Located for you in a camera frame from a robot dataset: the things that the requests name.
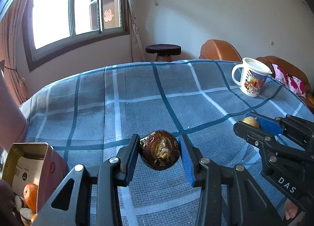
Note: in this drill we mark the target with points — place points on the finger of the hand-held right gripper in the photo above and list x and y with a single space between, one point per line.
250 134
267 124

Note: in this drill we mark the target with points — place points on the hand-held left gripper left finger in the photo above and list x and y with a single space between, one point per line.
131 162

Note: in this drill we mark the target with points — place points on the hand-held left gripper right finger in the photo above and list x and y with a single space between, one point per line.
187 162

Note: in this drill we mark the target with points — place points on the yellow fruit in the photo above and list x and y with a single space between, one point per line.
251 121

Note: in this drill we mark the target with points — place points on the pink tin box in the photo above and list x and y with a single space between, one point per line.
54 167

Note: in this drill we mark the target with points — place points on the large mandarin orange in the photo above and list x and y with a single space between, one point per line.
30 195

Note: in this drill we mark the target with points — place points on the purple passion fruit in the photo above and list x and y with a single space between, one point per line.
7 199

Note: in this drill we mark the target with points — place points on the person's right hand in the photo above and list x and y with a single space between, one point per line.
291 212

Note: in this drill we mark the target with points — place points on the white cartoon print mug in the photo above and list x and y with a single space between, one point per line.
250 83

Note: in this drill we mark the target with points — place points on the pink floral cushion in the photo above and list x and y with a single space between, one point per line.
292 82

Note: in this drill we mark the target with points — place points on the brown leather sofa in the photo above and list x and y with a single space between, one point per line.
294 71

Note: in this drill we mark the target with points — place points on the white plastic mug lid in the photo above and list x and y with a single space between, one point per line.
256 65

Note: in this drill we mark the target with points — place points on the blue plaid tablecloth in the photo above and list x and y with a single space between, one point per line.
147 98

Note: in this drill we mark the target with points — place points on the brown leather chair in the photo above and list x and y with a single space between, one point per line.
218 49

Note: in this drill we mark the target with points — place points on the white paper card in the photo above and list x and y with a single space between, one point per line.
27 169

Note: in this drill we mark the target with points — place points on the dark round stool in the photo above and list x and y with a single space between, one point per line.
163 49

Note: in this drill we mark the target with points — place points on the beige sheer curtain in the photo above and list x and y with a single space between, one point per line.
136 39

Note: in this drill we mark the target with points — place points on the red paper window decoration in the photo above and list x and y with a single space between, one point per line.
108 15

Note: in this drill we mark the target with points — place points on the pink curtain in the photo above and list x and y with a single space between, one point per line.
12 44

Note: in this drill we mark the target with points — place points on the sliding glass window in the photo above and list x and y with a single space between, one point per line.
54 12

